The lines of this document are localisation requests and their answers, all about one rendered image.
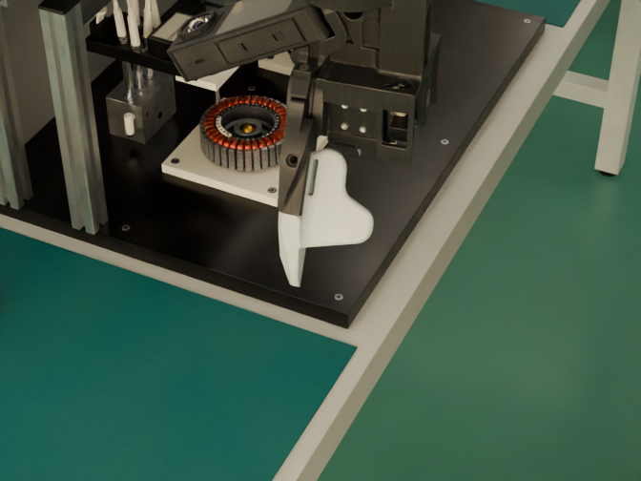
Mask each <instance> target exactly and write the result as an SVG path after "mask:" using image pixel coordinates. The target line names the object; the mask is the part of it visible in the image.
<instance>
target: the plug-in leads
mask: <svg viewBox="0 0 641 481"><path fill-rule="evenodd" d="M113 2H114V21H115V25H116V31H117V34H116V38H117V39H118V40H120V39H121V38H127V39H128V38H129V34H128V33H127V32H126V27H125V23H124V19H123V14H122V10H121V8H120V7H119V5H118V2H117V0H113ZM127 4H128V16H127V18H128V25H129V32H130V39H131V43H130V48H131V49H132V50H139V49H140V48H141V47H142V43H141V42H140V38H139V33H138V30H139V29H140V28H141V27H142V23H140V17H139V6H138V0H127ZM106 12H107V8H106V7H104V8H103V9H102V10H101V11H100V12H99V13H97V14H96V17H95V19H94V20H93V21H92V22H90V24H89V27H90V35H91V36H92V37H96V38H100V39H104V38H105V37H106V36H107V35H108V34H109V33H110V32H112V30H113V27H112V19H111V18H110V17H106V16H104V14H105V13H106ZM160 24H161V21H160V16H159V12H158V7H157V3H156V0H145V9H144V10H143V35H142V36H141V38H142V40H143V41H144V42H147V36H148V35H149V34H150V33H151V32H153V31H154V30H155V29H156V28H157V27H158V26H159V25H160Z"/></svg>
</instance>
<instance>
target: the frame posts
mask: <svg viewBox="0 0 641 481"><path fill-rule="evenodd" d="M38 8H39V13H40V19H41V26H42V32H43V38H44V44H45V51H46V57H47V63H48V70H49V76H50V82H51V88H52V100H53V107H54V113H55V119H56V126H57V132H58V138H59V144H60V151H61V156H62V163H63V170H64V176H65V182H66V188H67V195H68V201H69V207H70V213H71V220H72V228H75V229H78V230H80V229H81V228H82V227H83V226H85V228H86V232H87V233H90V234H93V235H94V234H95V233H96V232H97V231H98V230H99V229H100V228H99V223H100V224H103V225H104V224H105V223H106V222H107V220H108V213H107V205H106V198H105V191H104V183H103V176H102V169H101V161H100V154H99V147H98V139H97V131H96V124H95V117H94V109H93V96H92V88H91V80H90V74H89V66H88V58H87V51H86V44H85V36H84V29H83V22H82V14H81V7H80V0H44V1H43V2H41V3H40V4H39V5H38ZM32 196H33V192H32V188H31V177H30V171H29V166H28V161H27V155H26V149H25V143H24V138H23V133H22V127H21V121H20V116H19V111H18V105H17V99H16V93H15V89H14V83H13V77H12V71H11V66H10V56H9V50H8V44H7V39H6V34H5V28H4V22H3V17H2V12H1V6H0V204H3V205H6V204H7V203H8V202H10V207H11V208H14V209H17V210H18V209H20V208H21V207H22V206H23V205H24V204H25V203H24V199H26V200H29V199H30V198H31V197H32Z"/></svg>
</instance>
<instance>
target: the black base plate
mask: <svg viewBox="0 0 641 481"><path fill-rule="evenodd" d="M545 24H546V18H545V17H541V16H537V15H533V14H528V13H524V12H520V11H517V10H510V9H505V8H501V7H497V6H493V5H489V4H485V3H481V2H477V1H473V0H433V9H432V25H431V33H437V34H441V35H442V41H441V55H440V70H439V85H438V99H437V104H430V111H429V115H428V117H427V119H426V124H425V125H424V126H423V127H422V126H416V127H414V144H413V162H412V164H405V163H400V162H395V161H389V160H384V159H378V158H376V153H375V152H369V151H365V150H361V155H360V158H355V157H351V156H350V155H348V154H347V153H346V152H344V151H343V150H341V149H340V148H338V147H337V146H336V145H335V142H334V141H328V143H327V144H326V145H325V146H324V148H323V149H325V148H331V149H334V150H337V151H338V152H340V153H341V154H342V155H343V157H344V158H345V161H346V164H347V175H346V184H345V187H346V191H347V193H348V195H349V196H350V197H351V198H352V199H354V200H355V201H357V202H358V203H359V204H361V205H362V206H363V207H364V208H366V209H367V210H368V211H369V212H370V213H371V214H372V216H373V220H374V225H373V231H372V234H371V236H370V237H369V238H368V239H367V240H366V241H364V242H362V243H356V244H343V245H330V246H317V247H306V248H305V260H304V266H303V271H302V278H301V285H300V287H297V286H293V285H291V284H290V283H289V281H288V278H287V275H286V273H285V270H284V267H283V264H282V261H281V258H280V255H279V209H278V207H276V206H273V205H270V204H266V203H263V202H260V201H256V200H253V199H248V198H245V197H242V196H239V195H236V194H232V193H229V192H226V191H222V190H219V189H217V188H214V187H210V186H207V185H204V184H201V183H197V182H194V181H191V180H189V179H185V178H180V177H176V176H173V175H170V174H167V173H163V172H162V166H161V164H162V163H163V162H164V161H165V160H166V158H167V157H168V156H169V155H170V154H171V153H172V152H173V151H174V150H175V149H176V148H177V146H178V145H179V144H180V143H181V142H182V141H183V140H184V139H185V138H186V137H187V136H188V135H189V134H190V133H191V132H192V131H193V130H194V128H195V127H196V126H197V125H198V124H199V122H200V119H201V117H202V115H203V114H204V113H205V111H206V110H207V109H210V107H211V106H212V105H214V91H212V90H209V89H205V88H202V87H198V86H195V85H192V84H188V83H185V82H181V81H177V80H176V76H175V75H174V85H175V97H176V112H175V113H174V114H173V115H172V116H171V117H170V118H169V119H168V121H167V122H166V123H165V124H164V125H163V126H162V127H161V128H160V129H159V130H158V131H157V132H156V133H155V134H154V135H153V136H152V137H151V138H150V139H149V140H148V141H147V143H146V144H143V143H140V142H137V141H133V140H130V139H128V138H124V137H121V136H115V135H112V134H110V128H109V120H108V113H107V105H106V96H107V95H108V94H109V93H110V92H111V91H112V90H113V89H114V88H115V87H116V86H117V85H118V84H119V83H120V82H121V81H122V80H123V79H124V75H123V67H122V60H118V59H116V60H115V61H114V62H113V63H112V64H111V65H110V66H109V67H108V68H107V69H106V70H104V71H103V72H102V73H101V74H100V75H99V76H98V77H97V78H96V79H95V80H94V81H93V82H92V83H91V88H92V96H93V109H94V117H95V124H96V131H97V139H98V147H99V154H100V161H101V169H102V176H103V183H104V191H105V198H106V205H107V213H108V220H107V222H106V223H105V224H104V225H103V224H100V223H99V228H100V229H99V230H98V231H97V232H96V233H95V234H94V235H93V234H90V233H87V232H86V228H85V226H83V227H82V228H81V229H80V230H78V229H75V228H72V220H71V213H70V207H69V201H68V195H67V188H66V182H65V176H64V170H63V163H62V156H61V151H60V144H59V138H58V132H57V126H56V119H55V117H54V118H53V119H52V120H51V121H50V122H49V123H48V124H47V125H46V126H45V127H44V128H43V129H41V130H40V131H39V132H38V133H37V134H36V135H35V136H34V137H33V138H32V139H31V140H30V141H29V142H28V143H26V144H25V149H26V155H27V161H28V166H29V171H30V177H31V188H32V192H33V196H32V197H31V198H30V199H29V200H26V199H24V203H25V204H24V205H23V206H22V207H21V208H20V209H18V210H17V209H14V208H11V207H10V202H8V203H7V204H6V205H3V204H0V214H1V215H4V216H7V217H10V218H13V219H16V220H21V221H23V222H26V223H29V224H32V225H35V226H38V227H41V228H44V229H47V230H50V231H53V232H55V233H58V234H61V235H65V236H68V237H71V238H74V239H77V240H80V241H84V242H87V243H90V244H93V245H96V246H99V247H102V248H105V249H108V250H111V251H114V252H116V253H119V254H122V255H125V256H128V257H131V258H134V259H137V260H140V261H144V262H147V263H150V264H153V265H156V266H159V267H162V268H165V269H168V270H171V271H174V272H176V273H179V274H182V275H185V276H188V277H191V278H194V279H197V280H200V281H203V282H207V283H210V284H213V285H216V286H219V287H222V288H225V289H228V290H231V291H234V292H237V293H239V294H242V295H245V296H248V297H251V298H254V299H257V300H260V301H263V302H266V303H270V304H273V305H276V306H279V307H283V308H286V309H289V310H292V311H295V312H298V313H300V314H303V315H306V316H309V317H312V318H315V319H318V320H321V321H324V322H327V323H330V324H334V325H337V326H340V327H343V328H346V329H348V328H349V326H350V325H351V324H352V323H353V321H354V320H355V318H356V316H357V315H358V313H359V312H360V310H361V309H362V307H363V305H364V304H365V302H366V301H367V299H368V298H369V296H370V295H371V293H372V292H373V290H374V289H375V287H376V286H377V284H378V283H379V281H380V280H381V278H382V277H383V275H384V273H385V271H386V270H387V268H388V267H389V265H390V264H391V262H393V260H394V259H395V257H396V256H397V254H398V253H399V251H400V250H401V248H402V247H403V245H404V243H405V242H406V240H407V239H408V237H409V236H410V234H411V233H412V231H413V230H414V228H415V226H416V225H417V223H418V222H419V220H420V219H421V217H422V216H423V214H424V212H425V211H426V209H427V208H428V206H429V205H430V203H431V202H432V200H433V199H434V198H435V197H436V195H437V194H438V192H439V191H440V189H441V188H442V186H443V185H444V183H445V181H446V179H447V178H448V176H449V175H450V173H451V172H452V170H453V169H454V167H455V166H456V164H457V163H458V161H459V160H460V158H461V157H462V155H463V154H464V152H465V150H466V149H467V147H468V146H469V144H470V143H471V141H472V140H473V138H474V137H475V136H476V134H477V133H478V131H479V130H480V128H481V127H482V125H483V124H484V122H485V121H486V119H487V117H488V116H489V114H490V113H491V111H492V110H493V108H494V107H495V105H496V104H497V102H498V101H499V99H500V98H501V96H502V95H503V93H504V92H505V90H506V88H507V86H508V85H509V83H510V82H511V80H512V79H513V77H514V76H515V74H517V72H518V71H519V69H520V68H521V66H522V65H523V63H524V62H525V60H526V59H527V57H528V55H529V54H530V52H531V51H532V49H533V48H534V46H535V45H536V43H537V41H538V40H539V38H540V37H541V35H542V34H543V32H544V31H545ZM172 75H173V74H172ZM289 78H290V75H287V74H284V73H277V72H274V71H270V70H266V69H263V68H260V67H259V66H258V61H254V62H251V63H248V64H245V65H242V66H239V67H238V68H237V70H236V71H235V72H234V73H233V74H232V75H231V76H230V77H229V78H228V79H227V80H226V81H225V82H224V83H223V84H222V86H221V87H220V88H219V90H220V100H221V99H222V98H223V97H225V98H230V97H235V98H237V96H240V95H242V96H243V99H244V96H245V95H250V96H251V98H252V96H253V95H258V97H260V96H265V97H266V98H267V97H269V98H273V99H274V100H277V101H279V102H280V103H283V104H284V105H286V101H287V88H288V82H289Z"/></svg>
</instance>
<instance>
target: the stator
mask: <svg viewBox="0 0 641 481"><path fill-rule="evenodd" d="M245 125H251V126H252V127H253V128H254V129H255V131H254V132H251V133H244V132H242V131H241V130H242V128H243V127H244V126H245ZM285 126H286V105H284V104H283V103H280V102H279V101H277V100H274V99H273V98H269V97H267V98H266V97H265V96H260V97H258V95H253V96H252V98H251V96H250V95H245V96H244V99H243V96H242V95H240V96H237V98H235V97H230V98H229V99H227V98H226V99H223V100H221V101H219V102H217V103H215V105H212V106H211V107H210V109H207V110H206V111H205V113H204V114H203V115H202V117H201V119H200V122H199V132H200V145H201V150H202V152H203V154H204V155H205V156H206V157H207V158H208V159H210V160H211V161H212V162H213V163H214V162H215V163H216V165H218V166H220V165H221V166H222V167H223V168H226V169H227V168H229V169H230V170H236V169H238V171H244V168H245V171H246V172H249V171H252V167H253V169H254V171H259V170H260V168H261V169H262V170H264V169H268V167H274V166H276V164H280V155H281V147H282V142H283V136H284V131H285ZM262 128H263V129H265V130H267V131H268V132H269V133H268V134H265V133H264V132H263V131H262ZM231 130H234V132H233V133H232V134H230V133H228V132H230V131H231Z"/></svg>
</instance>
